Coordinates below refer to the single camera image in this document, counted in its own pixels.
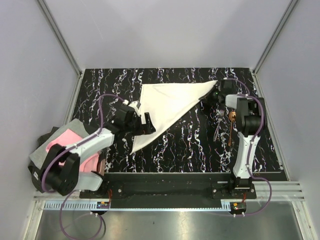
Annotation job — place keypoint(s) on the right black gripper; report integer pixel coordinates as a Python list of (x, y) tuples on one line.
[(206, 99)]

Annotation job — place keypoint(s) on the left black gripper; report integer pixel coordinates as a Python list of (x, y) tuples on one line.
[(149, 128)]

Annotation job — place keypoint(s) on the silver fork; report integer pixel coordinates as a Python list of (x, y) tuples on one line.
[(220, 117)]

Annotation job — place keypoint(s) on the white cloth napkin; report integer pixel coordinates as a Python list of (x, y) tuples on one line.
[(166, 103)]

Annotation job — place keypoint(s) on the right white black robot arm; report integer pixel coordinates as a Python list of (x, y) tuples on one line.
[(249, 119)]

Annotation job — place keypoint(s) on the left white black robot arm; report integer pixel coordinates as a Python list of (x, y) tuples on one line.
[(61, 168)]

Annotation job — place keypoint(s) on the copper spoon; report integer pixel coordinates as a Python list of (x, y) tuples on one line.
[(232, 125)]

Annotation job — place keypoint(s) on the grey cloth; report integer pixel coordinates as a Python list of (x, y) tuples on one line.
[(67, 134)]

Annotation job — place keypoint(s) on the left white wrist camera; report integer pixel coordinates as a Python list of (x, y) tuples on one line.
[(136, 105)]

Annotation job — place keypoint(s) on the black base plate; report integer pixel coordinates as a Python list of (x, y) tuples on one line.
[(167, 177)]

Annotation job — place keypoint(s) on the white slotted cable duct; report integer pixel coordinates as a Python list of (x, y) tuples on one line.
[(83, 205)]

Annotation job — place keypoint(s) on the aluminium frame rail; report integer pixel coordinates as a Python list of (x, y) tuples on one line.
[(259, 191)]

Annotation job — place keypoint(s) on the right frame post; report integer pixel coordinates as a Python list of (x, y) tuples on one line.
[(276, 34)]

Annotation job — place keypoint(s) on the frame post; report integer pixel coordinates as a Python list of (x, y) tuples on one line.
[(276, 34), (58, 35)]

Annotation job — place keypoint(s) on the left frame post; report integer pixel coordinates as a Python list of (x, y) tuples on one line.
[(58, 35)]

